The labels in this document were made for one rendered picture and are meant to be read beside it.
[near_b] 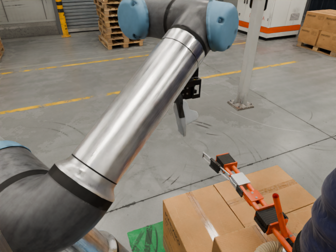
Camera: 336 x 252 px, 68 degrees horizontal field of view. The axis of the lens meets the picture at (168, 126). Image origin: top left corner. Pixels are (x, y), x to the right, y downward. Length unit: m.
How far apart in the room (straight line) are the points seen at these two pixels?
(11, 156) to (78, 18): 9.17
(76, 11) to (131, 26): 9.02
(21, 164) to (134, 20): 0.30
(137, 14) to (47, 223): 0.35
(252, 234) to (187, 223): 0.57
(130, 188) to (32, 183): 2.29
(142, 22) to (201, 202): 1.47
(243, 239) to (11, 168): 0.96
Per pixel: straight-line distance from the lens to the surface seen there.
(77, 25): 9.58
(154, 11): 0.48
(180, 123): 0.63
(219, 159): 1.27
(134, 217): 2.40
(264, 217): 1.08
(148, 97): 0.35
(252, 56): 3.93
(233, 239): 1.17
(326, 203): 0.71
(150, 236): 2.27
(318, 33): 7.89
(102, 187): 0.34
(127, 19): 0.50
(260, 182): 2.02
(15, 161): 0.43
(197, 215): 1.72
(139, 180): 2.70
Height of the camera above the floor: 1.90
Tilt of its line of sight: 33 degrees down
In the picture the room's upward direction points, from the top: straight up
